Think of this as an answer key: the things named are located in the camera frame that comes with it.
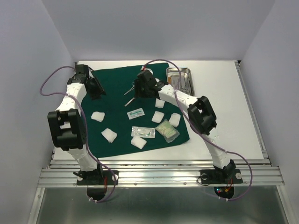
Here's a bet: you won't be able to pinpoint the white blue-striped packet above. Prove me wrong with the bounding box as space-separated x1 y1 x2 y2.
127 108 145 120

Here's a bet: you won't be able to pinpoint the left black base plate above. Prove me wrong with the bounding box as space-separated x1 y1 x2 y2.
73 169 119 186

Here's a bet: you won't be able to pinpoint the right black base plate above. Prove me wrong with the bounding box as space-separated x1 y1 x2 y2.
199 169 243 185

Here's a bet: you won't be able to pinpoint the clear bag of swabs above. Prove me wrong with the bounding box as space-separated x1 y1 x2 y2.
156 119 180 143

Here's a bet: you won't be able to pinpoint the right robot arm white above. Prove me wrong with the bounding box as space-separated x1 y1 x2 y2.
134 70 235 182

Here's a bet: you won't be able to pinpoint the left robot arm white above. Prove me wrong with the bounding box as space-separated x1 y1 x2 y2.
47 64 106 184

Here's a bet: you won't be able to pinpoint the green surgical drape cloth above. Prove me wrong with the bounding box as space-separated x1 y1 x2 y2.
81 65 190 160

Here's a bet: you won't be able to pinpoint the clear suture packet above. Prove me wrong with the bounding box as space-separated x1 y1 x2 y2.
131 126 156 139

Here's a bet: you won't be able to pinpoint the white gauze pad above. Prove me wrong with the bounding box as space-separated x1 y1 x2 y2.
151 111 164 123
91 112 105 122
101 128 117 143
169 113 181 127
131 136 147 149
155 99 165 109

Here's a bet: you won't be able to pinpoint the steel hemostat forceps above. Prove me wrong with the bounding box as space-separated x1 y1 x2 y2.
123 85 135 96

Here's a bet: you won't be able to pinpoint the aluminium frame rail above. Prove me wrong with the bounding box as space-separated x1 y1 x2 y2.
38 159 285 188

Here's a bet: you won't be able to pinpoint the white gauze pad bottom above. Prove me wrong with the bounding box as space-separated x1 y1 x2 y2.
131 136 147 149

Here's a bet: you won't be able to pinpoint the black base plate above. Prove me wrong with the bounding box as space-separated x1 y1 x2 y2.
199 169 243 185
73 169 119 186

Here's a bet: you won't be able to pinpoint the stainless steel tray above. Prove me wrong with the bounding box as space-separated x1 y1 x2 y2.
166 67 195 96

